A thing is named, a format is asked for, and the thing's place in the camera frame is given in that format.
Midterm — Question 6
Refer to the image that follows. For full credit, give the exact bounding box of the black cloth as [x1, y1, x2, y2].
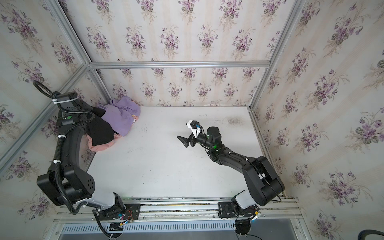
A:
[86, 107, 115, 147]

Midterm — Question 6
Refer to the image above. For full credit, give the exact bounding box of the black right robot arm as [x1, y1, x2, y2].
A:
[177, 120, 285, 211]

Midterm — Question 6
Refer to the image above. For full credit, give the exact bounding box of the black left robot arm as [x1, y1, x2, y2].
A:
[37, 90, 126, 216]

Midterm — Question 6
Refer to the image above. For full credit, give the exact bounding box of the purple cloth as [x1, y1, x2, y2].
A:
[97, 96, 141, 137]

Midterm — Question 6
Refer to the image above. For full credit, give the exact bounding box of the pink cloth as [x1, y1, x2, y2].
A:
[86, 134, 122, 152]

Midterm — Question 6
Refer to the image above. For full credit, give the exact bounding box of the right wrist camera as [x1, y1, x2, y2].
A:
[187, 124, 202, 139]

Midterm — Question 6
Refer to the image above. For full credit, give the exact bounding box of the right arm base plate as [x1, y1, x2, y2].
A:
[218, 202, 259, 220]

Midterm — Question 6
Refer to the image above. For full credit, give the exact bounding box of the aluminium mounting rail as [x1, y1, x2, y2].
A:
[52, 196, 304, 224]

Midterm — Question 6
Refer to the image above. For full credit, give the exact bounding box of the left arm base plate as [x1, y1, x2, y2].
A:
[98, 204, 141, 221]

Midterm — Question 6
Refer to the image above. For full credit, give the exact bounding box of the horizontal aluminium frame bar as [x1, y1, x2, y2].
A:
[88, 61, 271, 69]

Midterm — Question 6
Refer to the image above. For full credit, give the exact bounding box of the aluminium frame post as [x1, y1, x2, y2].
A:
[249, 0, 307, 110]
[46, 1, 112, 103]

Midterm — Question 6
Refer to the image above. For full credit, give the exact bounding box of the right aluminium frame post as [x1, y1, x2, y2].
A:
[249, 0, 307, 110]

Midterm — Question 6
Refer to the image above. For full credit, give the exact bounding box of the left diagonal aluminium frame bar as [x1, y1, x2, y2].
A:
[1, 64, 89, 174]

